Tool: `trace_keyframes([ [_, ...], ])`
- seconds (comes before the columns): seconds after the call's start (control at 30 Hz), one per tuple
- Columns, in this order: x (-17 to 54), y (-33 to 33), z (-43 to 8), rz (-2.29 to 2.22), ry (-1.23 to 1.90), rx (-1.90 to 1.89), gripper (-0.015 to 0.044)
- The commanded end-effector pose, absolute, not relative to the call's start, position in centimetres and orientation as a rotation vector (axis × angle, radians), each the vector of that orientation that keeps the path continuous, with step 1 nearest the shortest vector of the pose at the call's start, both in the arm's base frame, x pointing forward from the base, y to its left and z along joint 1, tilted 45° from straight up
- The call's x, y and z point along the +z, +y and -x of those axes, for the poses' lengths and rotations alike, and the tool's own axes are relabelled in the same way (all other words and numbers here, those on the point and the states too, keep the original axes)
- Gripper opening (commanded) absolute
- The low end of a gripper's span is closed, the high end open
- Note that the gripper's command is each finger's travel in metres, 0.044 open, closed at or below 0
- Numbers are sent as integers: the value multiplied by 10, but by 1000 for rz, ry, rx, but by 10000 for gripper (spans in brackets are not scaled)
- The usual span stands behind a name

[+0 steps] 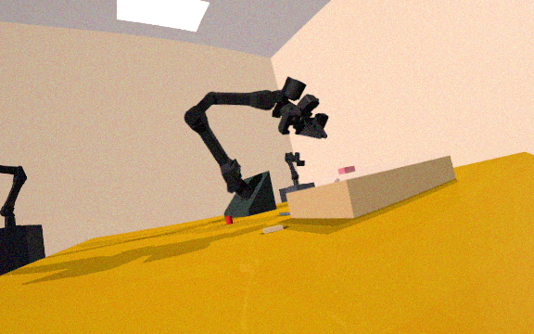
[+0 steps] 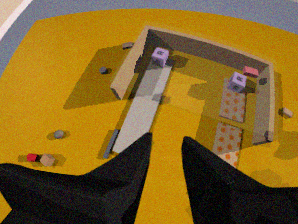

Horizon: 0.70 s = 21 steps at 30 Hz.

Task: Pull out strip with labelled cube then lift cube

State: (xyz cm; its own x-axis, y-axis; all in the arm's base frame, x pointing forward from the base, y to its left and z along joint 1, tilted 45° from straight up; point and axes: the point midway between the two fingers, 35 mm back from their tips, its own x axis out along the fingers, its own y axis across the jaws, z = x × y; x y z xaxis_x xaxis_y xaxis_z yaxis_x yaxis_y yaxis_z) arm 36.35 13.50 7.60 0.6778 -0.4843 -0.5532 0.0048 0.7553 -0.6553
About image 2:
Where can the tan rectangular box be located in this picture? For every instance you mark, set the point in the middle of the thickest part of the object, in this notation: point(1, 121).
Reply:
point(202, 75)

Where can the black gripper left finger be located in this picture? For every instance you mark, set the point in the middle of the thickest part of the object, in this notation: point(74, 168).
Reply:
point(109, 194)

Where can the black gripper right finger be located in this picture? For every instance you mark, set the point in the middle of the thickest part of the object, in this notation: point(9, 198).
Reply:
point(220, 194)

